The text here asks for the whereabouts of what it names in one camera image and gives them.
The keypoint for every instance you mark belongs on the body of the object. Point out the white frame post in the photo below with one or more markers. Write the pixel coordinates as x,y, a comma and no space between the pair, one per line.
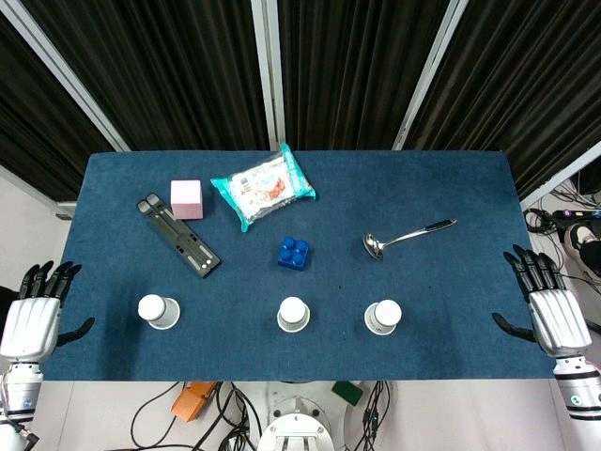
28,188
267,70
559,181
75,89
429,70

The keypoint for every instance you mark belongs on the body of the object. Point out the blue table cloth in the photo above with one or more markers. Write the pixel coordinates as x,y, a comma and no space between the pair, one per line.
338,197

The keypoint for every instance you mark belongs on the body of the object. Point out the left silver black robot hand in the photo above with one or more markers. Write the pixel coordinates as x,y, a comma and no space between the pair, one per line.
29,324

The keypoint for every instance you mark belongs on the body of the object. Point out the blue toy building brick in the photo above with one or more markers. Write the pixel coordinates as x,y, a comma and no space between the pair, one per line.
293,254

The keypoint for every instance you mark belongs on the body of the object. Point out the pink foam cube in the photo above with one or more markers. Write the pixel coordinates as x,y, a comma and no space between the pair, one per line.
187,199

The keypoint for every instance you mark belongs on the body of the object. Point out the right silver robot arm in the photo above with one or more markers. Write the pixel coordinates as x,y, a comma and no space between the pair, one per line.
580,394

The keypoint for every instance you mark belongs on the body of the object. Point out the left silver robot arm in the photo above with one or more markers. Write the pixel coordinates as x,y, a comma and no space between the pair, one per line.
21,394

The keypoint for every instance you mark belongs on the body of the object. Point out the white paper cup blue band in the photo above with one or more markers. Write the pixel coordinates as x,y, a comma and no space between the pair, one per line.
293,315
383,318
159,314

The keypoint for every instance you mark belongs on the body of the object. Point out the black power strip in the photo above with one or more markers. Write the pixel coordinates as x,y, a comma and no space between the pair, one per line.
575,214

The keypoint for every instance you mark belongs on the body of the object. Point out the black curtain panel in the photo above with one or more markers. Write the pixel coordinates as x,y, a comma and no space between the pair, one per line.
164,70
526,70
352,70
28,117

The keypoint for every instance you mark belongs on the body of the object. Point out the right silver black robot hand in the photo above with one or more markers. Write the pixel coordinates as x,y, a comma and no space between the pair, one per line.
559,321

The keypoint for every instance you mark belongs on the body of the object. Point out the orange box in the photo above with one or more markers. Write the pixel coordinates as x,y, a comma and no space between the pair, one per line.
192,399

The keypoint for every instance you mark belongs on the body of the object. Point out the green box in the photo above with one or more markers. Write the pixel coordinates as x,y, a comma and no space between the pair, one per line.
348,392

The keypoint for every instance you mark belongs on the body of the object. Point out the teal snack packet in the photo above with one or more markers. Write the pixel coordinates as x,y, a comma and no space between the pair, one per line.
263,188

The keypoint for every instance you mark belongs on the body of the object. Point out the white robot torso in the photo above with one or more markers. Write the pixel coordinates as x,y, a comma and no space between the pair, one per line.
293,425

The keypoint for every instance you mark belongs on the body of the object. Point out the black folding stand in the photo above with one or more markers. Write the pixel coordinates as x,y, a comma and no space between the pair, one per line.
180,237

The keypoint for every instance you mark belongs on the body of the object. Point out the black white shoe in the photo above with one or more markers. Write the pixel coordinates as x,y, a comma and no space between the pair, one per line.
580,242

